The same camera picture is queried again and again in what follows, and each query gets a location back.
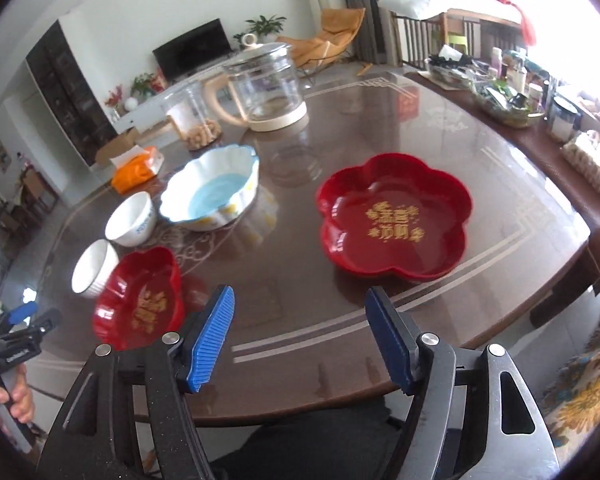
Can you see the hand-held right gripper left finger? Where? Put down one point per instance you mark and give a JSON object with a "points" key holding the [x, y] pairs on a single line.
{"points": [[211, 340]]}

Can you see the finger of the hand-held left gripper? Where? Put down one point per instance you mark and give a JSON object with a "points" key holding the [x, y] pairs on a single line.
{"points": [[22, 312], [45, 321]]}

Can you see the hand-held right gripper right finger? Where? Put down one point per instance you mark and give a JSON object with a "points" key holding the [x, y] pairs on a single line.
{"points": [[390, 340]]}

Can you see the white ribbed bowl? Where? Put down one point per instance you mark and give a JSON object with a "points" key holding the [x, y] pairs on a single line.
{"points": [[94, 267]]}

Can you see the small red flower-shaped plate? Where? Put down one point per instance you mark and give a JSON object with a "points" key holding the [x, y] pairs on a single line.
{"points": [[137, 302]]}

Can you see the large red flower-shaped plate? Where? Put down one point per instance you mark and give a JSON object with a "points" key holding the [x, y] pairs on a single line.
{"points": [[392, 220]]}

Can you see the white bowl with blue print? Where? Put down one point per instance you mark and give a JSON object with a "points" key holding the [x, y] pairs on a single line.
{"points": [[130, 220]]}

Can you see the blue and white wavy bowl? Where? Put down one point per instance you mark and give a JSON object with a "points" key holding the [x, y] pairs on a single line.
{"points": [[212, 192]]}

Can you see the person's left hand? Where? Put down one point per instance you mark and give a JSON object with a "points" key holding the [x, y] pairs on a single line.
{"points": [[15, 397]]}

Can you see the orange tissue pack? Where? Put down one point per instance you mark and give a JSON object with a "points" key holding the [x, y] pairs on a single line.
{"points": [[135, 170]]}

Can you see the cardboard box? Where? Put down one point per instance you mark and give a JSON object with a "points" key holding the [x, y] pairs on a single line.
{"points": [[115, 147]]}

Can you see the floral cushion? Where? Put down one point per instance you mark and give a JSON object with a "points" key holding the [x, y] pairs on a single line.
{"points": [[587, 400]]}

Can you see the dark display cabinet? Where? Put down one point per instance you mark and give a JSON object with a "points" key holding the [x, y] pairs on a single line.
{"points": [[67, 95]]}

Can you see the clear plastic snack jar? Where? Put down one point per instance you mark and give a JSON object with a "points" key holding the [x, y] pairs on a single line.
{"points": [[192, 117]]}

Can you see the white television console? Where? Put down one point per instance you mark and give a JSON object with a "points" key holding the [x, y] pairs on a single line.
{"points": [[150, 105]]}

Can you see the tray of assorted bottles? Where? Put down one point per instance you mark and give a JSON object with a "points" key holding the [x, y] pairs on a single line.
{"points": [[495, 92]]}

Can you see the clear packet of snacks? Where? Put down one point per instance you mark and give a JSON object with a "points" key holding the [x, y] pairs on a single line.
{"points": [[592, 162]]}

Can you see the white lidded jar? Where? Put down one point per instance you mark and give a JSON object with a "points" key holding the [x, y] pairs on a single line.
{"points": [[563, 120]]}

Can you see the black television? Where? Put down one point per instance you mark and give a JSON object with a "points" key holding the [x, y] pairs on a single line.
{"points": [[192, 50]]}

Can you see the wooden railing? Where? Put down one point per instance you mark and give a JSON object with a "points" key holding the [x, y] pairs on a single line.
{"points": [[415, 35]]}

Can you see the orange lounge chair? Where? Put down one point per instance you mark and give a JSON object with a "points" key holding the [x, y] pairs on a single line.
{"points": [[335, 30]]}

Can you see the green potted plant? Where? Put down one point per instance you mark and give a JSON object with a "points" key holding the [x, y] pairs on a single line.
{"points": [[266, 26]]}

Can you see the grey curtain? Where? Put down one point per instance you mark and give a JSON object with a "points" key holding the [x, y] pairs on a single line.
{"points": [[360, 5]]}

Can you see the white pillow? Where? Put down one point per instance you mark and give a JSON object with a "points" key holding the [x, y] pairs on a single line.
{"points": [[430, 0]]}

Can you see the red cloth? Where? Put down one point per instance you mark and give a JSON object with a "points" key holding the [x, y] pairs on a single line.
{"points": [[515, 12]]}

